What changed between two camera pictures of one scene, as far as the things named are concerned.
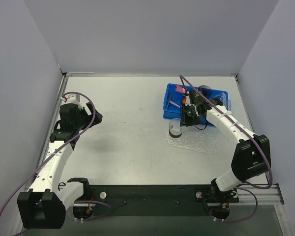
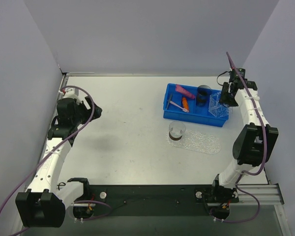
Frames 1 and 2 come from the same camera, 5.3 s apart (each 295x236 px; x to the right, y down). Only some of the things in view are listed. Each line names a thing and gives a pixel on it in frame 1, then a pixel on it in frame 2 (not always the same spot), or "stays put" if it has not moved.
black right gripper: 185,114 -> 227,96
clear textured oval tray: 195,142 stays put
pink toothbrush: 175,103 stays put
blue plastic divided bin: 172,99 stays put
